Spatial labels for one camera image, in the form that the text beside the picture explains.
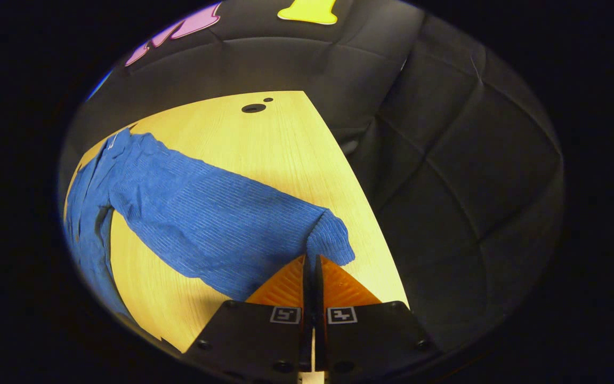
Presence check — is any blue knit cardigan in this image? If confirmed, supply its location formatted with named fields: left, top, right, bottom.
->
left=63, top=128, right=356, bottom=321

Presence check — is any black backdrop cloth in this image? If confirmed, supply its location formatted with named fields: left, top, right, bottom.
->
left=59, top=0, right=566, bottom=353

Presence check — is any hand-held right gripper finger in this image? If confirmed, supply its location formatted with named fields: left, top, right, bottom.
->
left=183, top=254, right=313, bottom=374
left=313, top=254, right=441, bottom=374

